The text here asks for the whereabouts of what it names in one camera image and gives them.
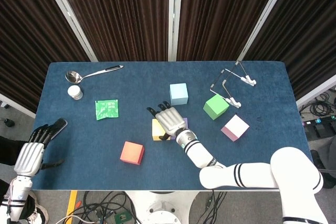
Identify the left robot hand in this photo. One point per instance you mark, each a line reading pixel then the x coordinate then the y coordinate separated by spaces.
pixel 29 157

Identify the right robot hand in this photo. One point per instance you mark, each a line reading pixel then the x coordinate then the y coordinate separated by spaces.
pixel 170 120

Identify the yellow cube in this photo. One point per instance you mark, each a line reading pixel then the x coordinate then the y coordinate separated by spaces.
pixel 157 129

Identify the light blue cube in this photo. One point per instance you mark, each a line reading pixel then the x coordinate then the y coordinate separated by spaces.
pixel 178 94

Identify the green cube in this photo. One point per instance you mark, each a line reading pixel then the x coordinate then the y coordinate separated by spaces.
pixel 216 107

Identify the pink cube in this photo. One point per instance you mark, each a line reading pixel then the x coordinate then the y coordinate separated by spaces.
pixel 235 128

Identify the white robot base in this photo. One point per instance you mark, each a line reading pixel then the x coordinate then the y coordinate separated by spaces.
pixel 162 208

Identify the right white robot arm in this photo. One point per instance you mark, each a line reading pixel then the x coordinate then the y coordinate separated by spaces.
pixel 249 176

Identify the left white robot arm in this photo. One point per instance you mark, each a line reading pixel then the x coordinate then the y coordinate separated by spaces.
pixel 17 197

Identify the purple cube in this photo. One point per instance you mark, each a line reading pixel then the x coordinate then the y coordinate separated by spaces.
pixel 186 123

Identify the red cube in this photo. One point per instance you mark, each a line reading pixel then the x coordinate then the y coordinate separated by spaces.
pixel 132 153

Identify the black hair brush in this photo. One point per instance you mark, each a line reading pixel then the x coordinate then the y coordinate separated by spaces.
pixel 61 125

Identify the white sneaker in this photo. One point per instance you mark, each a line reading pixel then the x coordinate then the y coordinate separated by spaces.
pixel 39 216

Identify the yellow floor tape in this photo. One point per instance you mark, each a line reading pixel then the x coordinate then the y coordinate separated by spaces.
pixel 72 203

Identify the green foil packet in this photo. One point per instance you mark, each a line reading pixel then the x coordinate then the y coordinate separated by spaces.
pixel 106 109

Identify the blue table mat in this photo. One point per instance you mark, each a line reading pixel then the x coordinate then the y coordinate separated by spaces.
pixel 105 171

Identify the small white jar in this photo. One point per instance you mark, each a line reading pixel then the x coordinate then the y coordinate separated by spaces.
pixel 75 93

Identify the metal ladle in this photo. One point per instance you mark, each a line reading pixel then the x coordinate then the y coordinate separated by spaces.
pixel 73 76

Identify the green electronics box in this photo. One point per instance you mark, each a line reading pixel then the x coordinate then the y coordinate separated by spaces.
pixel 122 218

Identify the brown curtain panel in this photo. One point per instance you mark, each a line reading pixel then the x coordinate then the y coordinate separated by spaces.
pixel 21 37
pixel 223 11
pixel 118 11
pixel 309 37

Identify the white partition post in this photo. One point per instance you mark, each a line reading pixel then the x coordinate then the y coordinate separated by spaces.
pixel 315 90
pixel 15 104
pixel 174 11
pixel 68 14
pixel 265 14

